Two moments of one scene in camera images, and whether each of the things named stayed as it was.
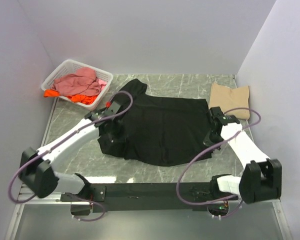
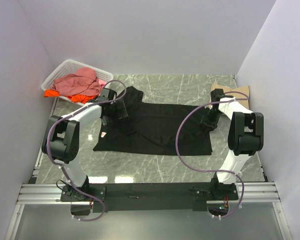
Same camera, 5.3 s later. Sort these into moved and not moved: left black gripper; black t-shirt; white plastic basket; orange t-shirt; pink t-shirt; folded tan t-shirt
Moved: left black gripper; black t-shirt
Not moved: orange t-shirt; pink t-shirt; folded tan t-shirt; white plastic basket
